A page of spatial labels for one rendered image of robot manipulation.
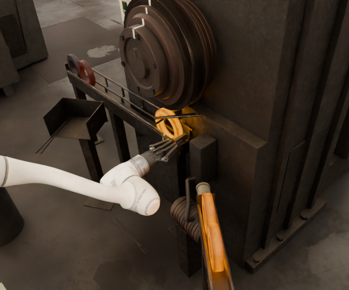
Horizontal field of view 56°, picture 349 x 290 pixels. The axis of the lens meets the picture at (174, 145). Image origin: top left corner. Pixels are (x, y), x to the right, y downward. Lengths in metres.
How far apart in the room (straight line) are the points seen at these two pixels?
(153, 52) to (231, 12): 0.30
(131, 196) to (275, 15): 0.77
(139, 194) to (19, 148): 1.91
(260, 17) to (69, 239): 1.66
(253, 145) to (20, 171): 0.82
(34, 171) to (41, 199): 1.30
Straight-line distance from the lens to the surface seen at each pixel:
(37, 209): 2.43
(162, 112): 1.54
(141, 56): 1.29
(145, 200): 1.22
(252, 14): 1.15
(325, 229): 2.21
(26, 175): 1.18
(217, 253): 1.08
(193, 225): 1.45
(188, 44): 1.18
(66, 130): 1.97
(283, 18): 1.08
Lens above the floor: 1.69
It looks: 40 degrees down
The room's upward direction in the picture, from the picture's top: 5 degrees counter-clockwise
